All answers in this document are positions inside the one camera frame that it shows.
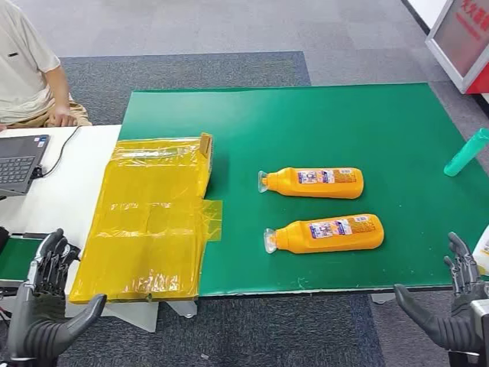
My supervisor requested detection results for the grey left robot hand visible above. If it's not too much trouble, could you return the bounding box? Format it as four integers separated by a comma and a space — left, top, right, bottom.
8, 228, 108, 367

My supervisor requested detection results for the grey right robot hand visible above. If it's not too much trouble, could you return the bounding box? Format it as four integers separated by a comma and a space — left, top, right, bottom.
393, 232, 489, 352

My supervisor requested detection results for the orange bottle with clear cap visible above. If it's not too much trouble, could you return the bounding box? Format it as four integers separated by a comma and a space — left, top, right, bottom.
263, 213, 385, 255
258, 167, 365, 200

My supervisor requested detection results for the white bottle with yellow base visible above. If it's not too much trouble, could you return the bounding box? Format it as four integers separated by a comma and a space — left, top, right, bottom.
472, 225, 489, 277

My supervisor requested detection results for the teal plastic bottle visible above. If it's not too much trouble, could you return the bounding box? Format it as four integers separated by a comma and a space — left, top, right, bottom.
444, 127, 489, 177

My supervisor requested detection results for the small green conveyor belt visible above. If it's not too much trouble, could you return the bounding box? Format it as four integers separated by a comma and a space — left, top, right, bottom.
0, 228, 82, 300

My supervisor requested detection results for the grey laptop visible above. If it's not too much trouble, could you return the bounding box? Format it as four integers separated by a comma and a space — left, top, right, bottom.
0, 135, 51, 199

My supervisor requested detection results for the yellow plastic wrapped box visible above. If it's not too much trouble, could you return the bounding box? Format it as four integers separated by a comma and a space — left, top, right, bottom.
69, 132, 223, 305

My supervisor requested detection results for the green table mat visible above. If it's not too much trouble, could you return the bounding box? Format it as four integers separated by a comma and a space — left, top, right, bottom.
118, 83, 489, 297

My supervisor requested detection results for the red and white display stand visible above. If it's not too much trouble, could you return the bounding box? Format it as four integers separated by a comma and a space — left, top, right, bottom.
425, 0, 489, 96

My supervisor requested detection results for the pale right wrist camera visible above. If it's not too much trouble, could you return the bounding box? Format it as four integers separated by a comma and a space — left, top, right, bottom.
471, 298, 489, 356

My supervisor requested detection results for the black laptop cable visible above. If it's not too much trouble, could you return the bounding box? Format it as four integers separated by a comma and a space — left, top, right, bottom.
32, 125, 81, 179

